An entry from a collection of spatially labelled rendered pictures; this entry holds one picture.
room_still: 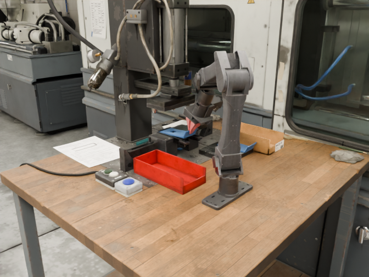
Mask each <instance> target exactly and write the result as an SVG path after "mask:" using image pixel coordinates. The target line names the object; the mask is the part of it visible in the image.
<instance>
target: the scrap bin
mask: <svg viewBox="0 0 369 277"><path fill-rule="evenodd" d="M133 169H134V173H136V174H138V175H140V176H142V177H144V178H147V179H149V180H151V181H153V182H156V183H157V184H160V185H162V186H165V187H167V188H168V189H171V190H173V191H175V192H178V193H180V194H182V195H184V194H185V193H187V192H190V191H192V190H193V189H195V188H197V187H199V186H200V185H202V184H204V183H206V167H204V166H202V165H199V164H196V163H193V162H190V161H188V160H185V159H182V158H180V157H177V156H174V155H171V154H169V153H166V152H163V151H160V150H158V149H155V150H153V151H150V152H148V153H145V154H142V155H140V156H138V157H134V158H133Z"/></svg>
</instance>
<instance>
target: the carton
mask: <svg viewBox="0 0 369 277"><path fill-rule="evenodd" d="M283 137H284V133H283V132H279V131H275V130H271V129H267V128H262V127H259V126H255V125H250V124H246V123H242V122H241V130H240V138H239V139H240V143H241V144H244V145H247V146H250V145H252V144H254V143H255V142H257V143H256V145H255V146H254V150H253V151H255V152H259V153H262V154H265V155H268V156H269V155H270V154H272V153H274V152H276V151H278V150H279V149H281V148H283V146H284V139H283Z"/></svg>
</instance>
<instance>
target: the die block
mask: <svg viewBox="0 0 369 277"><path fill-rule="evenodd" d="M180 139H183V140H186V141H188V142H189V144H188V145H185V147H183V146H181V145H179V144H176V143H174V141H171V142H168V143H164V142H161V141H158V140H155V139H152V138H151V140H153V141H157V142H158V150H160V151H163V152H166V153H169V154H171V155H174V156H177V148H179V147H180V148H183V149H184V150H186V151H190V150H193V149H195V148H197V147H198V141H196V140H192V139H189V138H180Z"/></svg>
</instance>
